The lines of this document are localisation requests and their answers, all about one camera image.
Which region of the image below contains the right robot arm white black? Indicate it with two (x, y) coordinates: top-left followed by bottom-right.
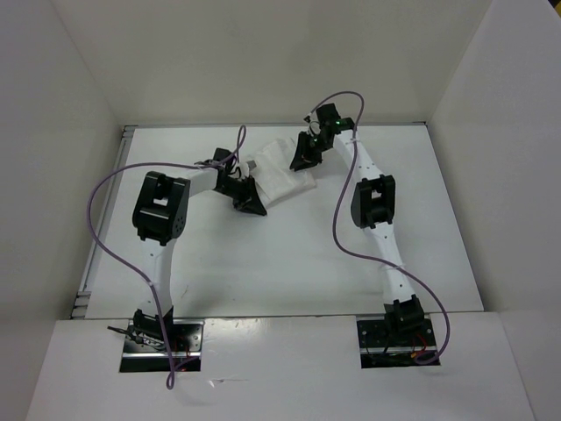
(289, 103), (424, 345)

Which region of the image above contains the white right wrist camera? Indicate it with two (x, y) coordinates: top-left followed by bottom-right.
(303, 113), (321, 137)

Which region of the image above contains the white pleated skirt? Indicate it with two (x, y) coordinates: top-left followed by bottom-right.
(240, 138), (316, 210)

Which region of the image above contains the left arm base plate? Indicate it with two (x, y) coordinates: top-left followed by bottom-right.
(119, 319), (204, 373)

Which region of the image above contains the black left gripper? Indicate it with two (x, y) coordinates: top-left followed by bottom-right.
(215, 175), (266, 216)

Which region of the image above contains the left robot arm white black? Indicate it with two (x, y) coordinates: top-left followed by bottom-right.
(132, 148), (266, 351)

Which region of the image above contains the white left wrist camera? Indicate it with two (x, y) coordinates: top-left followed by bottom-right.
(241, 160), (259, 175)

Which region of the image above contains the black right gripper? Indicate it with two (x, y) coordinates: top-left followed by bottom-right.
(289, 131), (331, 171)

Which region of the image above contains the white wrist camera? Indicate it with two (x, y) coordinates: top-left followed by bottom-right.
(241, 160), (259, 175)
(303, 113), (321, 137)

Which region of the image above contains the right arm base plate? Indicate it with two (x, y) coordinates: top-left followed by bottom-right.
(356, 315), (440, 369)

